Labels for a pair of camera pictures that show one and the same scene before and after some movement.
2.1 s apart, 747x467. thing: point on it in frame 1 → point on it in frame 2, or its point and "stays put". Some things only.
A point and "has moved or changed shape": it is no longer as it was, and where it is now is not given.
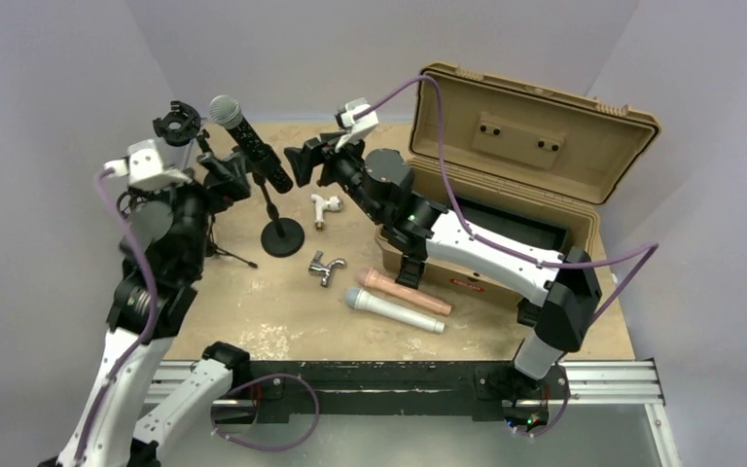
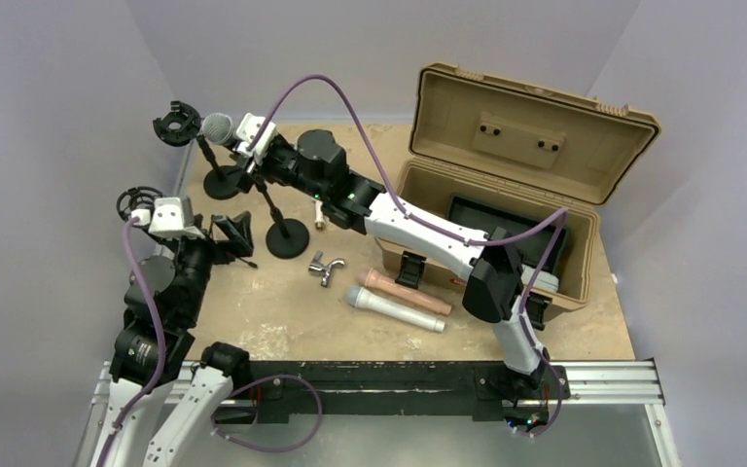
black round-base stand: [179, 125] stays put
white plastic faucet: [334, 203] stays put
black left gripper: [228, 175] → [235, 230]
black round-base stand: [279, 237] stays put
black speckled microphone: [227, 112] has moved or changed shape
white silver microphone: [364, 300] stays put
